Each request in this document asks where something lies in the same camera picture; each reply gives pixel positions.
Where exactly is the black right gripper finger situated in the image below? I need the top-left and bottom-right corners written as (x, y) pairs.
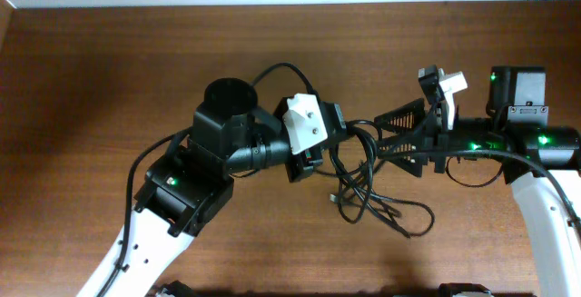
top-left (377, 134), bottom-right (427, 170)
top-left (373, 98), bottom-right (426, 134)

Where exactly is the thin black micro USB cable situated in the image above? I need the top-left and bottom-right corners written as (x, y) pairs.
top-left (335, 169), bottom-right (436, 239)

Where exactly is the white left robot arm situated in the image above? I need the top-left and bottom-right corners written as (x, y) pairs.
top-left (79, 78), bottom-right (348, 296)

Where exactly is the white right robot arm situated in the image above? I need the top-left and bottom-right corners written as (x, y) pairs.
top-left (374, 65), bottom-right (580, 296)

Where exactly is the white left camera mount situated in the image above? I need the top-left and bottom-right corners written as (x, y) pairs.
top-left (282, 94), bottom-right (328, 155)

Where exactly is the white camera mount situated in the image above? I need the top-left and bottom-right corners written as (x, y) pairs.
top-left (282, 94), bottom-right (328, 155)
top-left (438, 68), bottom-right (468, 131)

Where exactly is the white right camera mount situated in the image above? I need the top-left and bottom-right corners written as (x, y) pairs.
top-left (438, 68), bottom-right (468, 131)

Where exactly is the black left camera cable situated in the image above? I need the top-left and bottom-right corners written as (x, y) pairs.
top-left (97, 62), bottom-right (319, 297)

